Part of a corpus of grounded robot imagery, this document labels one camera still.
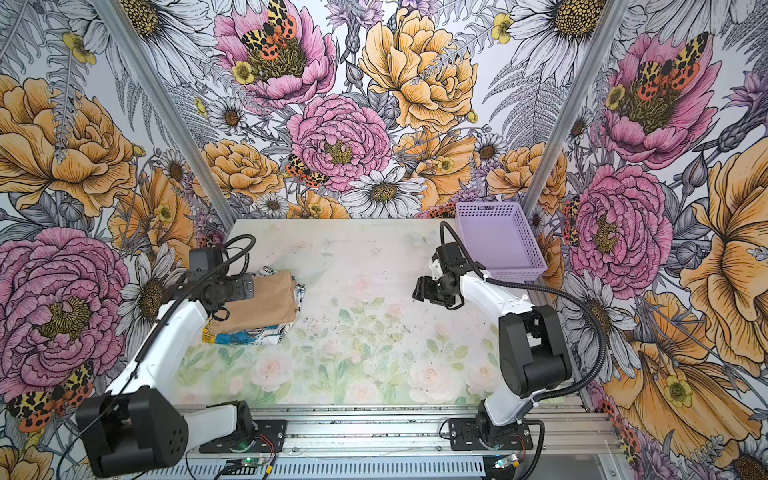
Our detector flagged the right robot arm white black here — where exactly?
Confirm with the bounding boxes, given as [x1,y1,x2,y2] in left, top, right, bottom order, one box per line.
[413,242,572,450]

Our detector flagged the beige garment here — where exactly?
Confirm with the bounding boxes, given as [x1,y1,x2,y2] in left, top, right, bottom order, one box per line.
[207,271,298,334]

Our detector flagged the white vented cable duct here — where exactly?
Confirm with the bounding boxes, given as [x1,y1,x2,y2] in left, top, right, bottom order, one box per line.
[127,456,486,479]

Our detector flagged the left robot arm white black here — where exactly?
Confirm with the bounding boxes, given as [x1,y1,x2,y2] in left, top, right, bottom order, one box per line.
[75,235,256,479]

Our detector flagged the aluminium frame post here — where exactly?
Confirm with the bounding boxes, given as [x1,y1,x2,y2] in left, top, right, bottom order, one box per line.
[94,1,237,232]
[522,0,630,218]

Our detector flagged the green circuit board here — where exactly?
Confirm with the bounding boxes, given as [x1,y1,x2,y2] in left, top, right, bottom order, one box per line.
[223,457,273,477]

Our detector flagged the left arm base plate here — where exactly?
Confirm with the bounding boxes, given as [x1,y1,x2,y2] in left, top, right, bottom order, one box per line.
[198,420,287,454]

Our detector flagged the aluminium mounting rail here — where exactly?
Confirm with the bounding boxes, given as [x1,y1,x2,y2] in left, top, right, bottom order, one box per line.
[110,405,622,460]

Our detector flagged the lavender plastic basket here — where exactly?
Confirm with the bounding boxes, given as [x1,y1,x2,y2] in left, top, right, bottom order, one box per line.
[455,201,547,282]

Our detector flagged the right aluminium frame post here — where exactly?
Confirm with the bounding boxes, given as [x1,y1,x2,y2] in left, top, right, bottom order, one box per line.
[522,0,630,218]

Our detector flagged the right black corrugated cable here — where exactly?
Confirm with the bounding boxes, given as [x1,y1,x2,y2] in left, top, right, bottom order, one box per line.
[439,220,608,480]

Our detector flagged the left black cable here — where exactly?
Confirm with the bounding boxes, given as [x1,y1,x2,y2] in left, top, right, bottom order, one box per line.
[53,233,257,480]

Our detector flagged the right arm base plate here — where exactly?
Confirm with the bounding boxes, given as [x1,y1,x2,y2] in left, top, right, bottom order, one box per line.
[448,416,534,452]

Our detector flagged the printed white blue yellow shorts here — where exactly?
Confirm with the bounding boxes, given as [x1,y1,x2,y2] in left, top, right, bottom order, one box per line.
[202,266,306,345]

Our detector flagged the left aluminium frame post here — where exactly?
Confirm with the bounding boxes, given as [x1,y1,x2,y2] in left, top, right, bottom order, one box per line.
[94,1,237,232]

